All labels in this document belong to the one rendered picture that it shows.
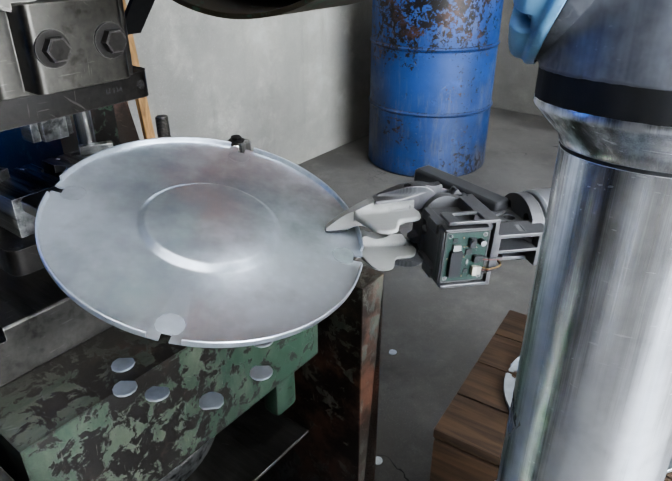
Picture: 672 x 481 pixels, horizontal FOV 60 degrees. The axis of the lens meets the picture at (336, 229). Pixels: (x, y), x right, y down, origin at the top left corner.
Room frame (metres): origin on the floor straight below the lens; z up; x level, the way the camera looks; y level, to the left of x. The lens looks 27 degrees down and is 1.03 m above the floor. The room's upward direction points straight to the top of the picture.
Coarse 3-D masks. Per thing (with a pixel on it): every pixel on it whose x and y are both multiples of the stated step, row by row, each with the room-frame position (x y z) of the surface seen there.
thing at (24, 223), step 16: (48, 160) 0.68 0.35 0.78; (64, 160) 0.68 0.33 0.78; (80, 160) 0.68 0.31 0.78; (16, 176) 0.63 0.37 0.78; (32, 176) 0.63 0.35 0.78; (48, 176) 0.63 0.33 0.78; (0, 192) 0.58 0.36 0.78; (16, 192) 0.58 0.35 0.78; (32, 192) 0.58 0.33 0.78; (0, 208) 0.58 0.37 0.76; (16, 208) 0.56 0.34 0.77; (0, 224) 0.59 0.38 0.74; (16, 224) 0.56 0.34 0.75; (32, 224) 0.57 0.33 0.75
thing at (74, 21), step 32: (0, 0) 0.55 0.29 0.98; (32, 0) 0.57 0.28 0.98; (64, 0) 0.58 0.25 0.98; (96, 0) 0.60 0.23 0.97; (0, 32) 0.55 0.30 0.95; (32, 32) 0.55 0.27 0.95; (64, 32) 0.57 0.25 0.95; (96, 32) 0.59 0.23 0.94; (0, 64) 0.55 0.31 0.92; (32, 64) 0.55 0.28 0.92; (64, 64) 0.56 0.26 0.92; (96, 64) 0.59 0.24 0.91; (128, 64) 0.65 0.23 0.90; (0, 96) 0.54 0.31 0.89
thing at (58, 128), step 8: (48, 120) 0.63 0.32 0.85; (56, 120) 0.64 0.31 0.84; (64, 120) 0.65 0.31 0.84; (24, 128) 0.63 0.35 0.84; (32, 128) 0.62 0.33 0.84; (40, 128) 0.63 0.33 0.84; (48, 128) 0.63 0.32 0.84; (56, 128) 0.64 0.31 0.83; (64, 128) 0.64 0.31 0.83; (72, 128) 0.66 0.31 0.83; (24, 136) 0.63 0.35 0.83; (32, 136) 0.62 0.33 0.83; (40, 136) 0.63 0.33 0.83; (48, 136) 0.63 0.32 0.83; (56, 136) 0.64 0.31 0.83; (64, 136) 0.64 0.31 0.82
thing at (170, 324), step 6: (162, 318) 0.36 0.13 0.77; (168, 318) 0.37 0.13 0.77; (174, 318) 0.37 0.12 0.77; (180, 318) 0.37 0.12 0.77; (156, 324) 0.36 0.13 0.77; (162, 324) 0.36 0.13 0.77; (168, 324) 0.36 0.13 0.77; (174, 324) 0.36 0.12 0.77; (180, 324) 0.36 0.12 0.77; (162, 330) 0.35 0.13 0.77; (168, 330) 0.35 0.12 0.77; (174, 330) 0.36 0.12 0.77; (180, 330) 0.36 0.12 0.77
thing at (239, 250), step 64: (128, 192) 0.51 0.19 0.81; (192, 192) 0.52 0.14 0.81; (256, 192) 0.55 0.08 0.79; (320, 192) 0.58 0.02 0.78; (64, 256) 0.41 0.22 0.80; (128, 256) 0.42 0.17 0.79; (192, 256) 0.43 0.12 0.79; (256, 256) 0.45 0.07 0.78; (320, 256) 0.47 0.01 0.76; (128, 320) 0.36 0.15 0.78; (192, 320) 0.37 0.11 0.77; (256, 320) 0.38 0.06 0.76; (320, 320) 0.39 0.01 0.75
